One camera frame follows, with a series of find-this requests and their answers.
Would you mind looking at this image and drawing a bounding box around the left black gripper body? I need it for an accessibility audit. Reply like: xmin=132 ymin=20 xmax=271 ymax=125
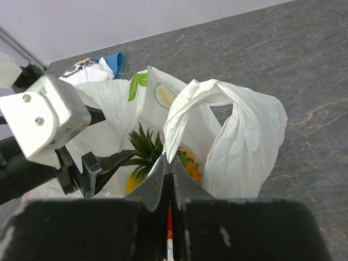
xmin=55 ymin=146 xmax=92 ymax=198

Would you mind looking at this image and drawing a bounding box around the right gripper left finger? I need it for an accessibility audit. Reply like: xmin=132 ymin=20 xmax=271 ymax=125
xmin=1 ymin=156 xmax=169 ymax=260

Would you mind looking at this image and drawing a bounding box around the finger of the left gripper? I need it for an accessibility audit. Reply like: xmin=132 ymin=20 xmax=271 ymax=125
xmin=81 ymin=150 xmax=135 ymax=197
xmin=81 ymin=105 xmax=106 ymax=128

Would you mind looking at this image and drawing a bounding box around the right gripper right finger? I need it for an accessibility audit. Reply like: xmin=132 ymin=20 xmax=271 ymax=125
xmin=170 ymin=157 xmax=331 ymax=260

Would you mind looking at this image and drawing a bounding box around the red bell pepper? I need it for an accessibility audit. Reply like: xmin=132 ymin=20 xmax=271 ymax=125
xmin=167 ymin=203 xmax=172 ymax=240

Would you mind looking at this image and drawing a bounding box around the orange pineapple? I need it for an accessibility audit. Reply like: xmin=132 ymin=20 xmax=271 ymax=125
xmin=121 ymin=121 xmax=203 ymax=187

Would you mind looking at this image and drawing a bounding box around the white plastic bag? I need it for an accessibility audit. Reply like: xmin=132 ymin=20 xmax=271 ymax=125
xmin=66 ymin=67 xmax=288 ymax=198

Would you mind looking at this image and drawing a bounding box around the yellow mango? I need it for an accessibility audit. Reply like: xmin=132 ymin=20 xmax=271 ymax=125
xmin=125 ymin=174 xmax=146 ymax=195

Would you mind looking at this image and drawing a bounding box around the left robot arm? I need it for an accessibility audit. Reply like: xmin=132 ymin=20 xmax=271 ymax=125
xmin=1 ymin=136 xmax=135 ymax=204

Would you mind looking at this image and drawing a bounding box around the white printed t-shirt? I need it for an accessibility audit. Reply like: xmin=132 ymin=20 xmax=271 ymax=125
xmin=59 ymin=52 xmax=126 ymax=85

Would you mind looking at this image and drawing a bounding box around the left aluminium corner post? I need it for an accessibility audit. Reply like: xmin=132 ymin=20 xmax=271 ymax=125
xmin=1 ymin=26 xmax=48 ymax=72

